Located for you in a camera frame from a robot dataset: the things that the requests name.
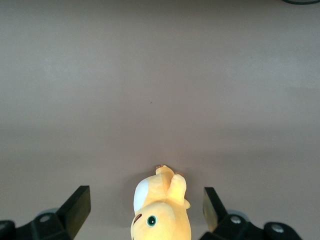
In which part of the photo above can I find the dark curved object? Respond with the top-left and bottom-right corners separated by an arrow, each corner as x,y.
281,0 -> 320,5

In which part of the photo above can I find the yellow plush toy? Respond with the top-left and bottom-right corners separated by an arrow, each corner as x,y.
129,164 -> 193,240

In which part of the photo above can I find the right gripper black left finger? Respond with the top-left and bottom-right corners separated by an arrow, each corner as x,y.
0,185 -> 91,240

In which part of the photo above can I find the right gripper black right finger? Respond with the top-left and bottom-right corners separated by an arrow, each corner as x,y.
201,186 -> 305,240

